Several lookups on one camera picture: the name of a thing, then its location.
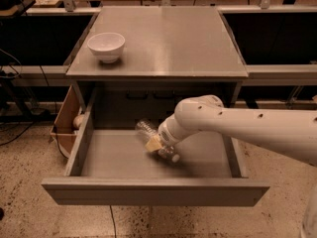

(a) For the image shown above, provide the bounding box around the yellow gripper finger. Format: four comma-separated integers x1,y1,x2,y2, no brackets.
146,136,162,152

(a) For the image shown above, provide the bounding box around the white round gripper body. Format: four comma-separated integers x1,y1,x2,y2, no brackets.
158,114,192,146

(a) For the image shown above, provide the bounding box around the clear plastic water bottle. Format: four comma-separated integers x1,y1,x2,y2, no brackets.
135,119,180,163

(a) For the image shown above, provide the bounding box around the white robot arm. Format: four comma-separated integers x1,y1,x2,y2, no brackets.
146,95,317,167

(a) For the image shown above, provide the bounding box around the grey open top drawer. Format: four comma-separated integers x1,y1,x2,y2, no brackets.
42,90,269,206

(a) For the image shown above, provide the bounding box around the grey cabinet with counter top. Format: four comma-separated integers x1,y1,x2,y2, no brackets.
67,6,247,129

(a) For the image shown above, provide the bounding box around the pale round object in box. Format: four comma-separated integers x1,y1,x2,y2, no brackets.
72,114,84,130

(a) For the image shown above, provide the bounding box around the brown cardboard box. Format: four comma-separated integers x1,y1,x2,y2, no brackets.
51,85,80,158

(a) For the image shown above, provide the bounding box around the white ceramic bowl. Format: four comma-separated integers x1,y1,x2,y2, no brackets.
87,33,126,63

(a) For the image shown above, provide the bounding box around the right grey lab bench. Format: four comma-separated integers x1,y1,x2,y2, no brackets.
217,6,317,109

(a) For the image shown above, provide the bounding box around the grey lab bench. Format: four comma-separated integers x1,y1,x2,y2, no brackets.
0,8,99,123
217,6,317,109

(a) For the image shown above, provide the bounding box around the left grey lab bench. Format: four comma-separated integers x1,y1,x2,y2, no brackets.
0,8,99,123

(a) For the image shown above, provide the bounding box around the right black drawer handle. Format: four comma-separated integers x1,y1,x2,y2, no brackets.
153,90,175,100

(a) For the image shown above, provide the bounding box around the black drawer handle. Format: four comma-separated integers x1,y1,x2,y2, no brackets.
153,90,175,100
126,90,149,100

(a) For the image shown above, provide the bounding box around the left black drawer handle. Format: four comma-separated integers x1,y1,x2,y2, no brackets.
126,90,149,100

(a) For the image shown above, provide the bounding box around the black floor cable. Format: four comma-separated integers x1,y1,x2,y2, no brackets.
109,205,118,238

